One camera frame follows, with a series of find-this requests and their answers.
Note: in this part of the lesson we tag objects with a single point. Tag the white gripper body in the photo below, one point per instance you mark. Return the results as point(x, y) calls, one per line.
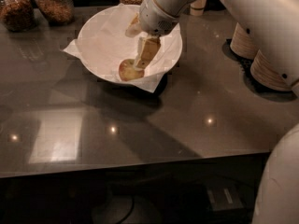
point(153, 18)

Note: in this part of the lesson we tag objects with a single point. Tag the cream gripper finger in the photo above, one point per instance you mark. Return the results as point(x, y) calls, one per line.
point(134, 27)
point(147, 49)

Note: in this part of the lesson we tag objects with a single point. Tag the yellow-green apple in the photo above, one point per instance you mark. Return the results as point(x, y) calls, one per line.
point(127, 71)

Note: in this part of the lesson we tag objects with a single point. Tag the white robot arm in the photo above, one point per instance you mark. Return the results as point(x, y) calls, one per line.
point(274, 27)

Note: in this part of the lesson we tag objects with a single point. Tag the white bowl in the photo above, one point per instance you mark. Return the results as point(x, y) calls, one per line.
point(93, 31)

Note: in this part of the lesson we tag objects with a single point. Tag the white paper liner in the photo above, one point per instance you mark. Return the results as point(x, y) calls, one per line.
point(106, 44)

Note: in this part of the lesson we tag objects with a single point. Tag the white paper cup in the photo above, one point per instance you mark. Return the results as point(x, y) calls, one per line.
point(197, 7)

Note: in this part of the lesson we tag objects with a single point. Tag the rear stack paper bowls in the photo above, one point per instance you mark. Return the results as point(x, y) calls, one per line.
point(242, 44)

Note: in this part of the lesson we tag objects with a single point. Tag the stack paper bowls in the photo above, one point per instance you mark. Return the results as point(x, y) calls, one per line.
point(263, 72)
point(242, 44)

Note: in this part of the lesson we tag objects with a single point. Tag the front stack paper bowls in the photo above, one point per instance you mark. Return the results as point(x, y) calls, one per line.
point(263, 72)

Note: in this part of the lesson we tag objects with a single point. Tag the left glass cereal jar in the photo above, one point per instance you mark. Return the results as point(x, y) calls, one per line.
point(17, 15)

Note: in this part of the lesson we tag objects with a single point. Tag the black tray mat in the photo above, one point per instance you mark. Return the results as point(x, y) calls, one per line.
point(251, 83)

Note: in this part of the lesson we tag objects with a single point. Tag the black box under table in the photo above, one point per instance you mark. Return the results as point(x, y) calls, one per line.
point(223, 198)

